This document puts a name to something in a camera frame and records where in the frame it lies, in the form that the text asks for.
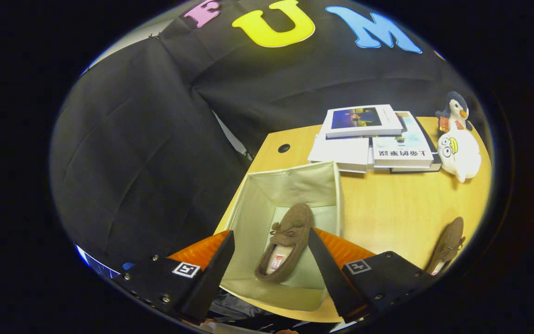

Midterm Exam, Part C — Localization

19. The black book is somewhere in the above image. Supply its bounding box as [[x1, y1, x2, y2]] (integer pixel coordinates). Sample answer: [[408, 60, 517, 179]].
[[390, 111, 443, 174]]

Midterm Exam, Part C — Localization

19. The white book pale blue cover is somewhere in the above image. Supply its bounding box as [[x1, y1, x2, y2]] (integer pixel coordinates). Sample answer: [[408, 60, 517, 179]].
[[372, 111, 434, 168]]

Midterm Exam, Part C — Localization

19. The white book blue photo cover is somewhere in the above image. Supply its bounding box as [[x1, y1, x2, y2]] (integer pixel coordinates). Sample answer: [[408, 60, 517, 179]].
[[325, 104, 404, 140]]

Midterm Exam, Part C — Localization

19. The plain white book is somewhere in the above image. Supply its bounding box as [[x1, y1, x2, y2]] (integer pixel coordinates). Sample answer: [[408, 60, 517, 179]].
[[307, 134, 370, 173]]

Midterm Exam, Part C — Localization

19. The penguin plush toy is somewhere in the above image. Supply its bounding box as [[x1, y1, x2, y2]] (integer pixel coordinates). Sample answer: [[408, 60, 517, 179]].
[[436, 91, 474, 133]]

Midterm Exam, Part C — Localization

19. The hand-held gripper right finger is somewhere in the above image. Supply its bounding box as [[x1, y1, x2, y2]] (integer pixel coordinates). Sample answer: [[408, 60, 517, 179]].
[[308, 227, 434, 323]]

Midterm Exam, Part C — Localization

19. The brown fuzzy shoe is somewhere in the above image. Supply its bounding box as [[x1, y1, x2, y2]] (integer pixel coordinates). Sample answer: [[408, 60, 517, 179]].
[[426, 217, 466, 276], [254, 203, 315, 283]]

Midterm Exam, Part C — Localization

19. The green fabric storage box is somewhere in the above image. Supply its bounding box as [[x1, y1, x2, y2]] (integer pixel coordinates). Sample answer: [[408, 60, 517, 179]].
[[218, 161, 344, 312]]

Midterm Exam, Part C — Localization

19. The white seal plush toy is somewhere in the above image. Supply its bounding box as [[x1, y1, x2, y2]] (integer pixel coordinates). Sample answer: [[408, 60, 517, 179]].
[[437, 129, 482, 183]]

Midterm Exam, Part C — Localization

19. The blue lit screen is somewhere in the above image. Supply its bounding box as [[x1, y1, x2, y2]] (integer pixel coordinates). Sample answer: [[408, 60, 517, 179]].
[[76, 245, 121, 279]]

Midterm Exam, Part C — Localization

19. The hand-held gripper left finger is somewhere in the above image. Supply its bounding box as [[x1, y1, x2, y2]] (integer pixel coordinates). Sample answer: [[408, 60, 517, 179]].
[[112, 230, 236, 324]]

